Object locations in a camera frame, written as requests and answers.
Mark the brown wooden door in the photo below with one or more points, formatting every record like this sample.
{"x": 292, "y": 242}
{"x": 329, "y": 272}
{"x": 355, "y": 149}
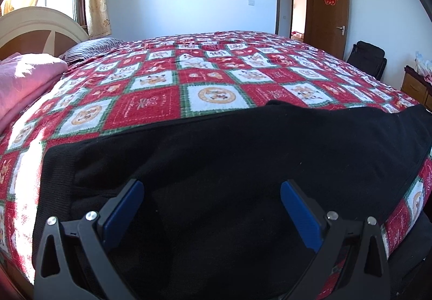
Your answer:
{"x": 324, "y": 26}

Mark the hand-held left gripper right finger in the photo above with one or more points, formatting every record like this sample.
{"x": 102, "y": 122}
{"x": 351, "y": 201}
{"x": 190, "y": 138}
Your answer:
{"x": 302, "y": 215}

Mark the wooden bedside cabinet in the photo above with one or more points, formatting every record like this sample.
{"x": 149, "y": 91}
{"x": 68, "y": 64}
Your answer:
{"x": 413, "y": 83}

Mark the cream and brown headboard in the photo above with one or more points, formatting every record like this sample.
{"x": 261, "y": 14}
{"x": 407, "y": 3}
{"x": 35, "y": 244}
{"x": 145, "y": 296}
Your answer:
{"x": 33, "y": 16}

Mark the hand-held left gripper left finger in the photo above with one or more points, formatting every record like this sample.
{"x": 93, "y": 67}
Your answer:
{"x": 123, "y": 215}

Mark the striped pillow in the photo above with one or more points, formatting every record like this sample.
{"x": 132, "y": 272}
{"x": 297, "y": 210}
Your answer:
{"x": 91, "y": 48}

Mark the black pants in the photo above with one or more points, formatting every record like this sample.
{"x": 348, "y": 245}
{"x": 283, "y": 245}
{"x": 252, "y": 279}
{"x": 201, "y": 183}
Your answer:
{"x": 236, "y": 151}

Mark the black folding chair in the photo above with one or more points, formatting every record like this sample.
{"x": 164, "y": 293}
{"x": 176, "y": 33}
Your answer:
{"x": 368, "y": 56}

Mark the folded pink quilt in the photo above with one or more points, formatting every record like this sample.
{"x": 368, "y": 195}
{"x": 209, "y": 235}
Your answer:
{"x": 23, "y": 77}

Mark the red printed bed blanket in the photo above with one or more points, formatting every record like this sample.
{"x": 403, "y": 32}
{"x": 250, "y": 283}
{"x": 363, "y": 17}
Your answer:
{"x": 152, "y": 100}

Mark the clear plastic bag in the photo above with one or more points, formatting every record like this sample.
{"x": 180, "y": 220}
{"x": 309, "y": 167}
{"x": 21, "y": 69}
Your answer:
{"x": 423, "y": 62}

